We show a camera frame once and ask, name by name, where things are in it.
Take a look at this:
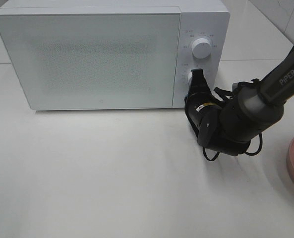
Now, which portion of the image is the upper white microwave knob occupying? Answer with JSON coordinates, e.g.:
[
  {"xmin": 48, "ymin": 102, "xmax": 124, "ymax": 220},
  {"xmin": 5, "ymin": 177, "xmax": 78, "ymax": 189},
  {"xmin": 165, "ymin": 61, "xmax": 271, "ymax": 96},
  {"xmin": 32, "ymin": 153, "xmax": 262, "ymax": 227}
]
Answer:
[{"xmin": 191, "ymin": 36, "xmax": 213, "ymax": 59}]

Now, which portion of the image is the white microwave knob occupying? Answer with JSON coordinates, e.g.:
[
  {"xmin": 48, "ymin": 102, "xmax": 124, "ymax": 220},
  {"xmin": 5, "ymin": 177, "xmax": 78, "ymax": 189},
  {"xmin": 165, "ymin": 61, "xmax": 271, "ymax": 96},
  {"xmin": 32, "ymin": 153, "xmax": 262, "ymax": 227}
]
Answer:
[
  {"xmin": 191, "ymin": 36, "xmax": 213, "ymax": 59},
  {"xmin": 187, "ymin": 72, "xmax": 193, "ymax": 85}
]

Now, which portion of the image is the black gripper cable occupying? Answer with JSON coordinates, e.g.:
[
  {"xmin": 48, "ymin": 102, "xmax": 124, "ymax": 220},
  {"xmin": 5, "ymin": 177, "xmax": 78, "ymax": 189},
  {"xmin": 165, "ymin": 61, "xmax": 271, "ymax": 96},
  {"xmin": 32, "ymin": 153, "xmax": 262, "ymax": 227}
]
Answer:
[{"xmin": 200, "ymin": 29, "xmax": 294, "ymax": 162}]

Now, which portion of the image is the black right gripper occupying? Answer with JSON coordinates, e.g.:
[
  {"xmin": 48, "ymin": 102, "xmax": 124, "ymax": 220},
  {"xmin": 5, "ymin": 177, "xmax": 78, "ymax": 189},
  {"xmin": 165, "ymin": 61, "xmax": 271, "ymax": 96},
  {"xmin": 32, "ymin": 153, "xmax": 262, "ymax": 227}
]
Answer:
[{"xmin": 184, "ymin": 69, "xmax": 250, "ymax": 157}]

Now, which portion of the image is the white microwave oven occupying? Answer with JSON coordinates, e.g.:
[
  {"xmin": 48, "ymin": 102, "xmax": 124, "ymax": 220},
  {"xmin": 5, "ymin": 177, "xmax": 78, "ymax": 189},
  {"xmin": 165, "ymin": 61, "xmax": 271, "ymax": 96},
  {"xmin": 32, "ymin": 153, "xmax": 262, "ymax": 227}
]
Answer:
[{"xmin": 0, "ymin": 0, "xmax": 230, "ymax": 110}]

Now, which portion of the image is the lower white microwave knob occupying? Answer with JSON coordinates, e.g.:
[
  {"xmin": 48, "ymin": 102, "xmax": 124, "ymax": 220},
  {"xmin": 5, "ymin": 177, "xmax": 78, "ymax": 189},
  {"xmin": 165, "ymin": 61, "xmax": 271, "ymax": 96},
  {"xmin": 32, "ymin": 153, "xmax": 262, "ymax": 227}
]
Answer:
[{"xmin": 187, "ymin": 72, "xmax": 193, "ymax": 85}]

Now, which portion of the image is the white microwave door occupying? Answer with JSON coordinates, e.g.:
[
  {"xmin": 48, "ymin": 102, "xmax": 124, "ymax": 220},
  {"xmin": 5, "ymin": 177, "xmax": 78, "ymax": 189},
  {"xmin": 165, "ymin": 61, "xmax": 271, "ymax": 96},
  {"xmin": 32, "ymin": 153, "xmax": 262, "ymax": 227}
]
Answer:
[{"xmin": 0, "ymin": 14, "xmax": 179, "ymax": 110}]

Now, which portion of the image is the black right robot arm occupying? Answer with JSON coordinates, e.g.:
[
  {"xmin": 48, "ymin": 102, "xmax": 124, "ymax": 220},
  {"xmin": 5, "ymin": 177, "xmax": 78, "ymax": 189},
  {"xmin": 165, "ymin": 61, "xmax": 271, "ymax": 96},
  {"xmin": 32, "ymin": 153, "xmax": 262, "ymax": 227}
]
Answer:
[{"xmin": 184, "ymin": 46, "xmax": 294, "ymax": 156}]

